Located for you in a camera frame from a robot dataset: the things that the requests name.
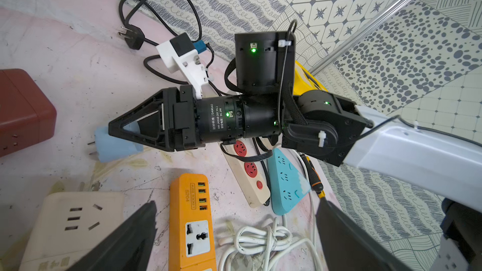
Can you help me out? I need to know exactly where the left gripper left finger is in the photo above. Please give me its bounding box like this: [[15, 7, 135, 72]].
[[69, 201, 157, 270]]

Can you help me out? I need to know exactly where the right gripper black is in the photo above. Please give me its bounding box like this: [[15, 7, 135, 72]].
[[108, 85, 281, 152]]

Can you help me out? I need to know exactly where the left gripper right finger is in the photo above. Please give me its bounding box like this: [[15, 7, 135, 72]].
[[316, 198, 410, 270]]

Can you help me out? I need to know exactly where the blue plug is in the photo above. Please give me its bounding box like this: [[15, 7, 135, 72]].
[[88, 126, 153, 163]]

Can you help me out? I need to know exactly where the orange power strip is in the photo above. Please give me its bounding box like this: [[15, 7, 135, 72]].
[[168, 173, 217, 270]]

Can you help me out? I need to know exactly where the pink deer cube adapter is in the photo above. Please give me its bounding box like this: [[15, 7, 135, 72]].
[[20, 191, 124, 270]]

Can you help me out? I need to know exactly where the light blue triangular socket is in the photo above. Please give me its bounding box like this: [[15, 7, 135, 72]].
[[267, 148, 311, 216]]

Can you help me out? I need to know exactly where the white long power strip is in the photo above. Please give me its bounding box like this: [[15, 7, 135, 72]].
[[223, 139, 271, 208]]

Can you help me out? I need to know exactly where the dark red cube adapter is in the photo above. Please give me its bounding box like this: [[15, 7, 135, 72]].
[[1, 69, 57, 157]]

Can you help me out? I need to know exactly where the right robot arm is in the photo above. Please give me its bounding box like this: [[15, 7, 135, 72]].
[[108, 30, 481, 270]]

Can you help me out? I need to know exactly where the black screwdriver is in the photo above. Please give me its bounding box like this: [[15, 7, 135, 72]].
[[301, 154, 325, 198]]

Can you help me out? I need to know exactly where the yellow black toolbox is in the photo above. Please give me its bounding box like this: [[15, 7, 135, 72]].
[[293, 61, 328, 96]]

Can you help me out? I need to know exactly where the white power cable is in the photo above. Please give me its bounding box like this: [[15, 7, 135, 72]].
[[217, 150, 328, 271]]

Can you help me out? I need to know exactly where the black power cable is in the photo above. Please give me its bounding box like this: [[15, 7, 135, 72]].
[[117, 0, 242, 97]]

